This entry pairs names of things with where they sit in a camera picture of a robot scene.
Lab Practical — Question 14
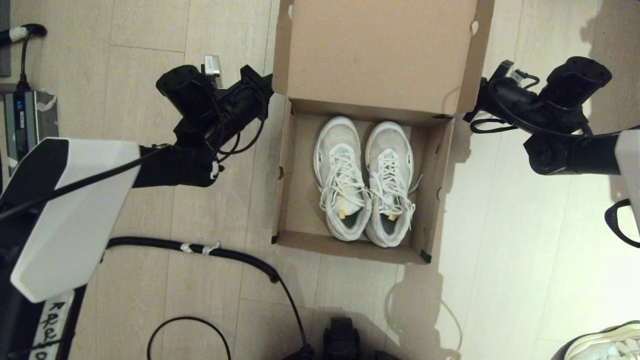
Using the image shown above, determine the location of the white mesh sneaker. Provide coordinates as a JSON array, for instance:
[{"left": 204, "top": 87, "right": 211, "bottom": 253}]
[
  {"left": 364, "top": 121, "right": 417, "bottom": 249},
  {"left": 313, "top": 116, "right": 372, "bottom": 242}
]

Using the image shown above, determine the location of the brown cardboard shoe box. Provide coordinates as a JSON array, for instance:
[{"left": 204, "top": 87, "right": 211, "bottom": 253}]
[{"left": 271, "top": 0, "right": 496, "bottom": 265}]

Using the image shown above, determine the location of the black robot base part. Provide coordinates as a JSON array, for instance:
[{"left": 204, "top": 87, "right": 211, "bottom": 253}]
[{"left": 322, "top": 317, "right": 361, "bottom": 360}]

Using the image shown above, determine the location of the grey power supply unit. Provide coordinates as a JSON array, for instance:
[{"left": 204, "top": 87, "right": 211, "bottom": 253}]
[{"left": 4, "top": 91, "right": 60, "bottom": 163}]

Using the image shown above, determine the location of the dark grey panel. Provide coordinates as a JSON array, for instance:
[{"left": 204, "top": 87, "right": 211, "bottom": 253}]
[{"left": 0, "top": 0, "right": 12, "bottom": 78}]

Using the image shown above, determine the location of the white teal worn sneaker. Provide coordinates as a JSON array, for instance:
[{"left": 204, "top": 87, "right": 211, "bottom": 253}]
[{"left": 565, "top": 321, "right": 640, "bottom": 360}]

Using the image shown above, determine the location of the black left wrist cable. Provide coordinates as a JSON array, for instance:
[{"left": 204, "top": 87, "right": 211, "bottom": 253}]
[{"left": 214, "top": 84, "right": 269, "bottom": 156}]

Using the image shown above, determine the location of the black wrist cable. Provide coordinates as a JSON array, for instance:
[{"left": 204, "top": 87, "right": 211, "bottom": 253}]
[
  {"left": 214, "top": 84, "right": 269, "bottom": 156},
  {"left": 469, "top": 72, "right": 640, "bottom": 249}
]

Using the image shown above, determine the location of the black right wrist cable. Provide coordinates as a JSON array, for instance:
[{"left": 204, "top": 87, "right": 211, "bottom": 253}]
[{"left": 469, "top": 72, "right": 640, "bottom": 249}]

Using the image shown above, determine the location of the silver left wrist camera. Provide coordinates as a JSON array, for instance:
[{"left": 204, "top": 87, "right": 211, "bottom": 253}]
[{"left": 202, "top": 55, "right": 223, "bottom": 79}]

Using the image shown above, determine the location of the black corrugated taped cable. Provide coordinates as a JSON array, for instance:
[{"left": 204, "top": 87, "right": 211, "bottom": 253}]
[{"left": 106, "top": 237, "right": 315, "bottom": 360}]

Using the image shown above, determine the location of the black taped power cord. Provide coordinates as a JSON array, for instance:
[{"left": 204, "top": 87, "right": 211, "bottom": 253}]
[{"left": 0, "top": 24, "right": 47, "bottom": 93}]

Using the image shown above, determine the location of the thin black cable loop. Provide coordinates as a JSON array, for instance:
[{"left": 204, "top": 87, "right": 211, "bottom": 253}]
[{"left": 147, "top": 317, "right": 233, "bottom": 360}]

